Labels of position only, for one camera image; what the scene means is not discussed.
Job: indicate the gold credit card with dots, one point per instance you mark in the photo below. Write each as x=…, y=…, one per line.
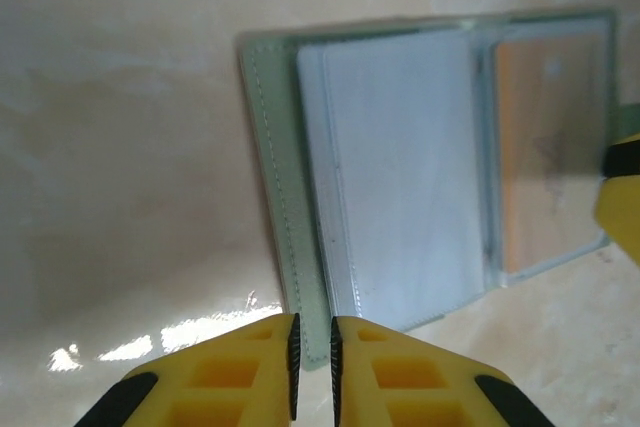
x=540, y=147

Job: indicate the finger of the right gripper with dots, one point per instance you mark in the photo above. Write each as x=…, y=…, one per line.
x=622, y=159
x=622, y=217

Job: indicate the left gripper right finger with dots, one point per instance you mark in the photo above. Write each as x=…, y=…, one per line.
x=410, y=377

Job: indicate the green leather card holder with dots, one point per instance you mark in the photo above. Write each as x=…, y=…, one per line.
x=272, y=172

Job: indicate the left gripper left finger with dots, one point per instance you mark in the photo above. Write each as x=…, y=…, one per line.
x=225, y=377

